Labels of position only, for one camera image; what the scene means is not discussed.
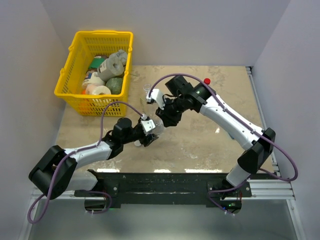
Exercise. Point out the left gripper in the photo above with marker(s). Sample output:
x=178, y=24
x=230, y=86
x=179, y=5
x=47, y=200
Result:
x=147, y=141

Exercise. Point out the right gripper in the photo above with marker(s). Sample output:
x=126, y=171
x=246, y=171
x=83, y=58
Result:
x=168, y=120

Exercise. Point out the clear bottle with red ring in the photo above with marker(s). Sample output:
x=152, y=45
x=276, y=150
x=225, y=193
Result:
x=206, y=84

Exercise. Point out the red bottle cap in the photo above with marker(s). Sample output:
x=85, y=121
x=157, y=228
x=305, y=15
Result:
x=207, y=81

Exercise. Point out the clear labelled bottle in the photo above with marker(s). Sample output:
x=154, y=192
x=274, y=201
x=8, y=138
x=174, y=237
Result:
x=159, y=126

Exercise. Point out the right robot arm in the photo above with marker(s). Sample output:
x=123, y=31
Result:
x=256, y=142

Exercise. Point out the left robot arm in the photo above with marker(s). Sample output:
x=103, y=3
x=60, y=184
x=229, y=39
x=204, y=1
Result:
x=52, y=175

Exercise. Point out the white bottle cap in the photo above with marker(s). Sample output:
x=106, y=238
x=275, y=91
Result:
x=137, y=143

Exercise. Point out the clear bottle lying near basket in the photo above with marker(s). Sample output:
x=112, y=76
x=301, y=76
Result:
x=148, y=108

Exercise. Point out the green round fruit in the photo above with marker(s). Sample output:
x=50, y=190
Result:
x=115, y=85

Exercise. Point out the grey paper roll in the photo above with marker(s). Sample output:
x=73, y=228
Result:
x=113, y=66

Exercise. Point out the white tape roll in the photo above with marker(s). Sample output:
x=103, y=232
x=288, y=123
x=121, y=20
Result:
x=92, y=89

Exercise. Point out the cream labelled container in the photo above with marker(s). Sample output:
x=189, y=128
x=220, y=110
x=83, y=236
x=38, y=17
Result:
x=92, y=77

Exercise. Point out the green box in basket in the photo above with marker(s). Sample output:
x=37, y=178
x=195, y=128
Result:
x=96, y=62

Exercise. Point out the yellow plastic basket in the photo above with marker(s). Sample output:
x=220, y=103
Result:
x=84, y=47

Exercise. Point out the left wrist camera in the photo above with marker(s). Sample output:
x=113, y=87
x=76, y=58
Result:
x=148, y=126

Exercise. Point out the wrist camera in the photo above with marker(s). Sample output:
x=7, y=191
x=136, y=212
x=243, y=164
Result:
x=148, y=126
x=155, y=96

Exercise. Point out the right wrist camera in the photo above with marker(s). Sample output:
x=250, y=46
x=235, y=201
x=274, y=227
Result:
x=155, y=96

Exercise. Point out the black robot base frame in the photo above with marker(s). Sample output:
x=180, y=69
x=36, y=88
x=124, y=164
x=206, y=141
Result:
x=208, y=189

